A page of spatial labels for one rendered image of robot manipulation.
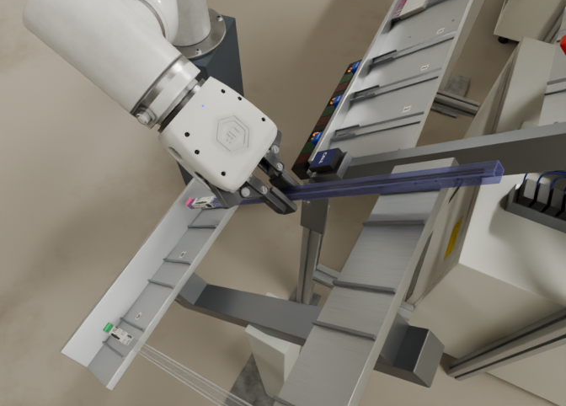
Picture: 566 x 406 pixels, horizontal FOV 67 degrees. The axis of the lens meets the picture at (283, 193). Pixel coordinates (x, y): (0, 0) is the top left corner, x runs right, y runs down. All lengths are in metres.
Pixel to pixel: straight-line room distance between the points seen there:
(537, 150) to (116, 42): 0.49
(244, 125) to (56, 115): 1.63
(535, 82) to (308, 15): 1.32
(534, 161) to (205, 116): 0.41
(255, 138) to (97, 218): 1.27
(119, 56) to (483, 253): 0.73
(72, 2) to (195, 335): 1.15
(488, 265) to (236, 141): 0.60
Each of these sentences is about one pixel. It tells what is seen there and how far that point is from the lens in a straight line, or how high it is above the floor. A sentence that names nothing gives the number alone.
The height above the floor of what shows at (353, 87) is 0.73.
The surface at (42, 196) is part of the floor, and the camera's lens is 1.84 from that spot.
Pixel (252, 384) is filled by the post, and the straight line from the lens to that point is 1.39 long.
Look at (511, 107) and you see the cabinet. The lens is 1.16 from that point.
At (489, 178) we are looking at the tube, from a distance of 0.34.
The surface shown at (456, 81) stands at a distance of 2.08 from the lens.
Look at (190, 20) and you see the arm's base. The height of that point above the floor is 0.78.
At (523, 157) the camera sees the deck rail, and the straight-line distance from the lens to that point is 0.62.
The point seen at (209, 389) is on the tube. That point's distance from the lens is 0.44.
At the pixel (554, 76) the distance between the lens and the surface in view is 0.69.
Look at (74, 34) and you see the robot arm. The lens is 0.47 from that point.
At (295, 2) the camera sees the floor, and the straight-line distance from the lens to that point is 2.37.
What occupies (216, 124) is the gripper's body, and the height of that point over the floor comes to 1.04.
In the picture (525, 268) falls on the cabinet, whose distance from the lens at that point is 0.94.
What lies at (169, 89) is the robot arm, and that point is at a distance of 0.45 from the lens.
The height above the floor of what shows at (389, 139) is 0.82.
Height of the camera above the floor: 1.39
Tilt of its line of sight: 60 degrees down
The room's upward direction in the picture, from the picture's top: straight up
